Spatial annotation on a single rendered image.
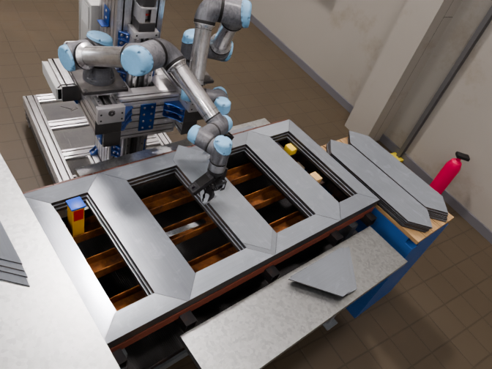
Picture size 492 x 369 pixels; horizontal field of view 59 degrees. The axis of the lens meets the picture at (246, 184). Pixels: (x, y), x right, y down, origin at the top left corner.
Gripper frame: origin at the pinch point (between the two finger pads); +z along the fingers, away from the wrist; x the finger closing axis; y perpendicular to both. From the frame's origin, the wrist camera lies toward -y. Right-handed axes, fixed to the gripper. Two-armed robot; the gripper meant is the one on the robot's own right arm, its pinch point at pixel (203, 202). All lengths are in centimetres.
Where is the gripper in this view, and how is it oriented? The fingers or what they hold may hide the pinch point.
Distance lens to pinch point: 195.9
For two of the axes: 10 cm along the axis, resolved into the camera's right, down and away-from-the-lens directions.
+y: 7.5, -2.9, 5.9
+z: -2.6, 7.0, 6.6
